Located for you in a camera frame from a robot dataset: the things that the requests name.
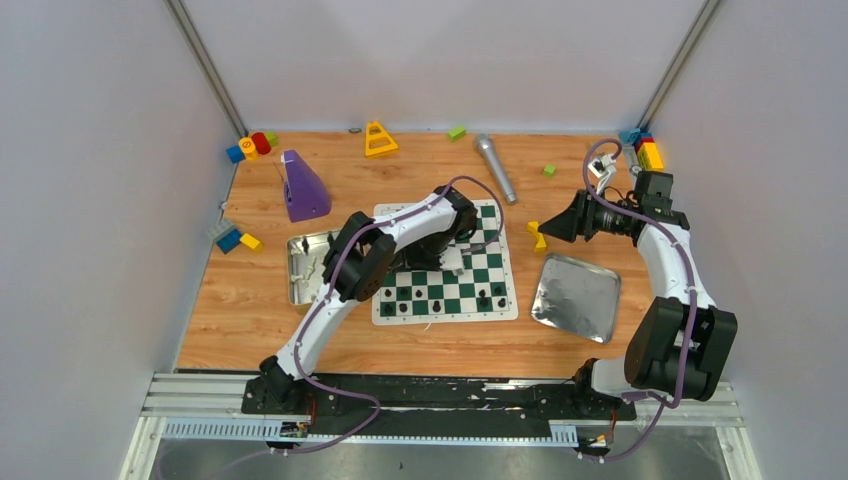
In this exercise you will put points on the green white chess board mat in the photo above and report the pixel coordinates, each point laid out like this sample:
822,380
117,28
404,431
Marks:
483,268

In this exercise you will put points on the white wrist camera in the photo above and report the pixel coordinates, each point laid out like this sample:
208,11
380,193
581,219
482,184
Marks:
451,260
603,168

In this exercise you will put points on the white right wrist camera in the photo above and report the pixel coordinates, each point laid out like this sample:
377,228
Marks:
603,168

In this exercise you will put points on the yellow cylinder block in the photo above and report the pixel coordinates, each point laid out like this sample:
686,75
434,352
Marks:
248,148

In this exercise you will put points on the yellow cube near left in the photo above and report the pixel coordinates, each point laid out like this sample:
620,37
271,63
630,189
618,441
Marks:
251,242

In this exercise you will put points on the yellow triangle block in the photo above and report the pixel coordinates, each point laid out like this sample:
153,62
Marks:
378,141

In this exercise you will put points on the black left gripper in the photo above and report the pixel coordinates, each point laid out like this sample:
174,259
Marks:
428,253

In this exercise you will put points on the yellow red blue brick stack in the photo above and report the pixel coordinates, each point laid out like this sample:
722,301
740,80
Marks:
645,148

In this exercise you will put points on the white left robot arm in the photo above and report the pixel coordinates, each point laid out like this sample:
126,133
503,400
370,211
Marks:
355,268

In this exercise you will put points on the blue brick near left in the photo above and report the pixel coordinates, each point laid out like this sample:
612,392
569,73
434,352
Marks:
229,241

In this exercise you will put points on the green block far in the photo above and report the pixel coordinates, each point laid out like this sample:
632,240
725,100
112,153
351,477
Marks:
456,133

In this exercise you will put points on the red cylinder block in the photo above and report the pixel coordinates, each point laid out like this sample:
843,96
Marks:
261,143

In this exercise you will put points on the yellow arch block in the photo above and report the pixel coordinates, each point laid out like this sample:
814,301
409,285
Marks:
540,243

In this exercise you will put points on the purple metronome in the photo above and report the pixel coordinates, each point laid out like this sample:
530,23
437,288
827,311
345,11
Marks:
306,196

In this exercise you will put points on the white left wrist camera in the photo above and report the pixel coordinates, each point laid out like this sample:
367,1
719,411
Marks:
451,260

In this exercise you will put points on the grey microphone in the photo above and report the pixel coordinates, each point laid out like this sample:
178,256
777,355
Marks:
484,144

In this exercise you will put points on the silver tin lid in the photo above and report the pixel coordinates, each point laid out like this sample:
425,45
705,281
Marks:
577,297

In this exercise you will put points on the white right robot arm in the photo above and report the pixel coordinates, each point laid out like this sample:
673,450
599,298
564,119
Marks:
681,346

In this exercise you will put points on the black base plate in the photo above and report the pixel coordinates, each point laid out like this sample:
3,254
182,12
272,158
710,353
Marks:
447,407

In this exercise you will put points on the grey brick near left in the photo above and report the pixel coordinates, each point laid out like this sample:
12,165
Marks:
220,229

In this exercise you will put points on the gold tin box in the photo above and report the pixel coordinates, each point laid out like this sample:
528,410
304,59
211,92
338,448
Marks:
305,255

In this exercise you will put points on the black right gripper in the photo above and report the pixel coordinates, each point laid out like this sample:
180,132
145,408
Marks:
574,220

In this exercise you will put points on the blue cube block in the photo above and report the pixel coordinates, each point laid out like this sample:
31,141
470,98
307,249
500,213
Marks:
235,154

